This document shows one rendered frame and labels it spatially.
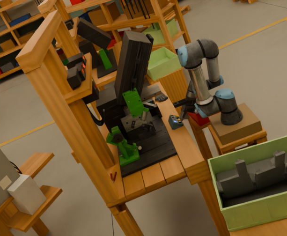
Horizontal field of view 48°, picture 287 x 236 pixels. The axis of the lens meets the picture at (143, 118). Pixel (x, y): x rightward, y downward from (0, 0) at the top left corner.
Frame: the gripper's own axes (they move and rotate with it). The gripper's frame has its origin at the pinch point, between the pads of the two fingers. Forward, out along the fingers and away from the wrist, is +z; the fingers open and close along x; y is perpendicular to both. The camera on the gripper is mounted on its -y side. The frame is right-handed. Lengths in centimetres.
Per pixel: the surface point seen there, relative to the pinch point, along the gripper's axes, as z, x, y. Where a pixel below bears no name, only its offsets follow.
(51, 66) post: -29, -12, -98
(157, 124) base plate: 14.0, 16.4, -12.4
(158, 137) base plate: 15.5, -4.2, -14.5
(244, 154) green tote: -11, -63, 20
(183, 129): 4.2, -6.3, 1.5
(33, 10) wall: 88, 905, -236
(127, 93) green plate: -8.7, 15.3, -41.9
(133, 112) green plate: 4.0, 11.5, -34.9
